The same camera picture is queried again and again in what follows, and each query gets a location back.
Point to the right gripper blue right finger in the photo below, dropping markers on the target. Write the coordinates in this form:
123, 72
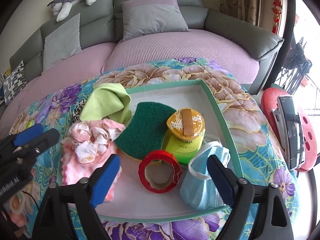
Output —
224, 179

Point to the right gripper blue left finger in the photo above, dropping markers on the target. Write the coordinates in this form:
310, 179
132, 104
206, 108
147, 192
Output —
102, 179

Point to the blue face mask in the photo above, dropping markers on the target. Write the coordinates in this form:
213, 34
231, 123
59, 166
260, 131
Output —
197, 188

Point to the pink fluffy towel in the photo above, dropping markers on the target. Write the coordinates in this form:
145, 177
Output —
72, 170

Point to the green tissue pack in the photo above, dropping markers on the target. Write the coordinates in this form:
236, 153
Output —
182, 150
30, 123

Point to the green yellow scrub sponge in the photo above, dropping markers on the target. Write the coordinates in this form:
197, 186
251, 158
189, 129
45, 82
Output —
146, 130

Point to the red tape roll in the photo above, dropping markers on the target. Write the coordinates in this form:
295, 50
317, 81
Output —
159, 172

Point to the black white leopard scrunchie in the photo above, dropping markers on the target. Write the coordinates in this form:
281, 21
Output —
77, 110

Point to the lime green cloth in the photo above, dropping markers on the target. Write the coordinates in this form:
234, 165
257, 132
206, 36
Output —
108, 100

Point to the pink satin scrunchie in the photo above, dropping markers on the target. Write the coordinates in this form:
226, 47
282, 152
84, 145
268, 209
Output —
91, 139

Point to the person's left hand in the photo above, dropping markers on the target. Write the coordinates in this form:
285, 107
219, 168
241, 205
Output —
17, 204

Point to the floral blue purple blanket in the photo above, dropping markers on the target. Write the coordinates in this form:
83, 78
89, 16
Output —
258, 148

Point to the teal shallow cardboard tray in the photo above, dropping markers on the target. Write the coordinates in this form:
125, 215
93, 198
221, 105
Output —
128, 200

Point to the black white patterned pillow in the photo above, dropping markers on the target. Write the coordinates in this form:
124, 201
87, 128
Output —
14, 83

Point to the black phone on stool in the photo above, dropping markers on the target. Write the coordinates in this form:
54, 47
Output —
290, 130

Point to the red plastic stool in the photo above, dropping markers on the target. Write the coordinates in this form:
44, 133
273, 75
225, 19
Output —
269, 103

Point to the grey left throw pillow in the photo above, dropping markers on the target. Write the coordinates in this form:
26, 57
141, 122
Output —
62, 43

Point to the grey sofa with pink cover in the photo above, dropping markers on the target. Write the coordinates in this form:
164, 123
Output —
243, 49

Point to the grey pink right throw pillow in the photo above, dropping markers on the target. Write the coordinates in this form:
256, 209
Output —
145, 17

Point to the red hanging decoration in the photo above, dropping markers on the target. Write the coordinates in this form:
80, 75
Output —
277, 7

